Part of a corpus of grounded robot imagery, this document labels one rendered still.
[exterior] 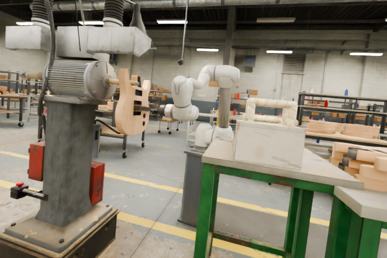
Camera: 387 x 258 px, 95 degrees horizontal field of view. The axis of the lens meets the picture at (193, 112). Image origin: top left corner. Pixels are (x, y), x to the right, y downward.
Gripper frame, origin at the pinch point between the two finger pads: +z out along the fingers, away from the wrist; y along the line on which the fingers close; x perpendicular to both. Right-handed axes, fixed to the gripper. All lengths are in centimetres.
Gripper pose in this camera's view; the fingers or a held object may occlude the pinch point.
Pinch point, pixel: (137, 107)
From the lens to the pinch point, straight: 125.3
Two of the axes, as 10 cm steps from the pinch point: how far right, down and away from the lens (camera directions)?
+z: -9.7, -0.9, 2.3
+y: 2.2, 0.1, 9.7
